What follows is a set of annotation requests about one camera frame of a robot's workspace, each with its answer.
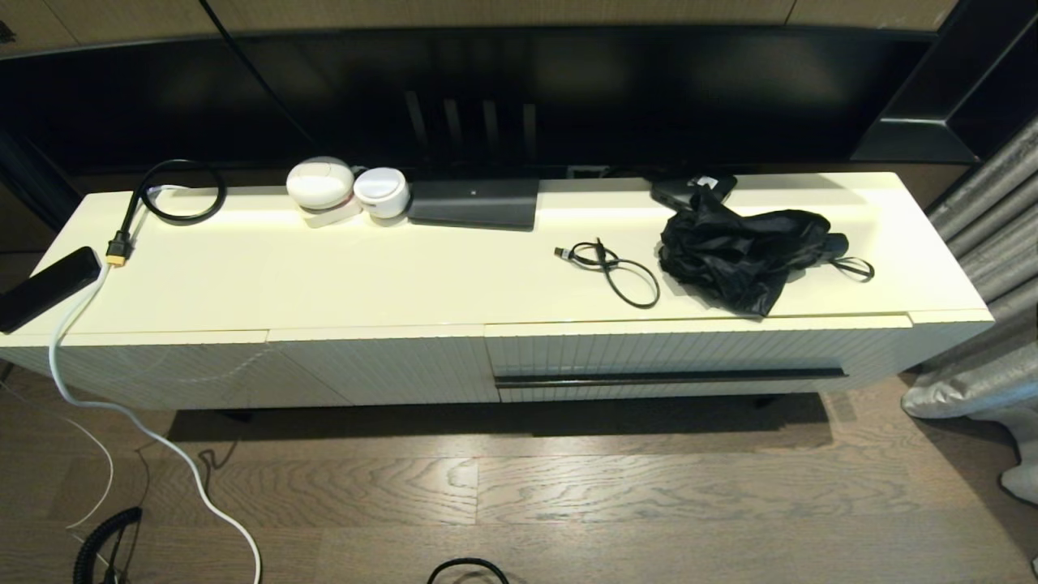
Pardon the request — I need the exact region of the short black USB cable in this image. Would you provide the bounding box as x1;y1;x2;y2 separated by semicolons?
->
555;238;662;310

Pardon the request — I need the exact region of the white cabinet drawer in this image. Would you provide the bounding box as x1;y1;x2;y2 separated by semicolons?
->
485;315;914;404

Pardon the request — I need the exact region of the black umbrella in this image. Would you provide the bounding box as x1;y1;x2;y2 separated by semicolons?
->
657;187;877;318

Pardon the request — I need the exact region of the white cream TV cabinet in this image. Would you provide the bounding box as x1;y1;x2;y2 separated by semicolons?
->
0;170;997;410

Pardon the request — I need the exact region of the flat black set-top box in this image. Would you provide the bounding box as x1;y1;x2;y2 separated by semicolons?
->
407;178;540;232

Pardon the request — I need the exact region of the small white round device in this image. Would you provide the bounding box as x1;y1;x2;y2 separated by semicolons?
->
354;166;410;219

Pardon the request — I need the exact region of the small black box with sticker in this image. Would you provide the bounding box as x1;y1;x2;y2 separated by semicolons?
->
650;173;739;210

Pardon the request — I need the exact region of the white flat device base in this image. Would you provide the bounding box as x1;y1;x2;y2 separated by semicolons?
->
302;199;363;229

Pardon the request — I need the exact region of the large white round device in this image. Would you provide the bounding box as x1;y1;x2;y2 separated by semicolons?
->
285;156;356;213

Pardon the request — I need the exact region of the black flat screen TV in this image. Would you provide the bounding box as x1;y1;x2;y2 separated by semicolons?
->
0;24;941;176

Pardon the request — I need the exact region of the long black rectangular device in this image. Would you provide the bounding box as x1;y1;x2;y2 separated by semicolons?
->
0;246;101;334

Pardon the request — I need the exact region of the grey curtain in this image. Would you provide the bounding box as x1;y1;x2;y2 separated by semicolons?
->
902;114;1038;505

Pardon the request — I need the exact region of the black looped floor cable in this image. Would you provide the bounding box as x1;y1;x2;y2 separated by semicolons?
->
427;556;510;584

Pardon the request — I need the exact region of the black cable with yellow plug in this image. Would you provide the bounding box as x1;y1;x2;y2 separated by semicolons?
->
105;158;227;267

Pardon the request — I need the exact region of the black wall shelf frame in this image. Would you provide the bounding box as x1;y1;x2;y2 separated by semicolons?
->
850;0;1038;163

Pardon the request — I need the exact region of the thin white cable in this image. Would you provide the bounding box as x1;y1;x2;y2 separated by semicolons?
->
0;381;116;530

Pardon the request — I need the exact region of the thick white power cable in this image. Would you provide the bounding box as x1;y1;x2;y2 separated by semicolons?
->
47;185;263;584

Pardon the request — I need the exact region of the black coiled cable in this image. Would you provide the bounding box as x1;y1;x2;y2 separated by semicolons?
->
73;506;144;584

